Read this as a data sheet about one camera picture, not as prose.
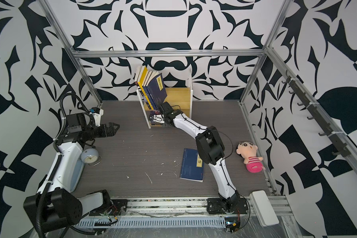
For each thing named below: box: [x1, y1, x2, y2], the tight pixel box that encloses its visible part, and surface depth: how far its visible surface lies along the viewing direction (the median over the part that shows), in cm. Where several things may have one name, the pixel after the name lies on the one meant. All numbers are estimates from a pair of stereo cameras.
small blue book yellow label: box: [142, 86, 159, 111], surface depth 82 cm
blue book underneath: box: [179, 147, 205, 183], surface depth 89 cm
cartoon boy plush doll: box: [235, 141, 266, 174], surface depth 87 cm
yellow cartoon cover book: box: [137, 65, 155, 110], surface depth 79 cm
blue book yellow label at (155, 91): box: [143, 72, 168, 111], surface depth 84 cm
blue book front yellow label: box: [142, 70, 158, 111], surface depth 81 cm
